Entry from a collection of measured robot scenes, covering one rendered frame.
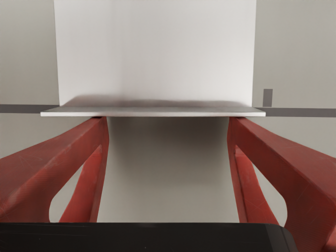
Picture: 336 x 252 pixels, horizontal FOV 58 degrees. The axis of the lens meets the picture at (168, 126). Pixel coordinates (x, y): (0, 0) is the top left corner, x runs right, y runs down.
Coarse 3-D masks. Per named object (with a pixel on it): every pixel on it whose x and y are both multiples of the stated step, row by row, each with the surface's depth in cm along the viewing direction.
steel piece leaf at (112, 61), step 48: (96, 0) 13; (144, 0) 13; (192, 0) 13; (240, 0) 13; (96, 48) 13; (144, 48) 13; (192, 48) 13; (240, 48) 13; (96, 96) 13; (144, 96) 13; (192, 96) 13; (240, 96) 13
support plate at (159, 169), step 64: (0, 0) 13; (256, 0) 13; (320, 0) 13; (0, 64) 13; (256, 64) 13; (320, 64) 13; (0, 128) 14; (64, 128) 14; (128, 128) 14; (192, 128) 14; (320, 128) 14; (64, 192) 14; (128, 192) 14; (192, 192) 14
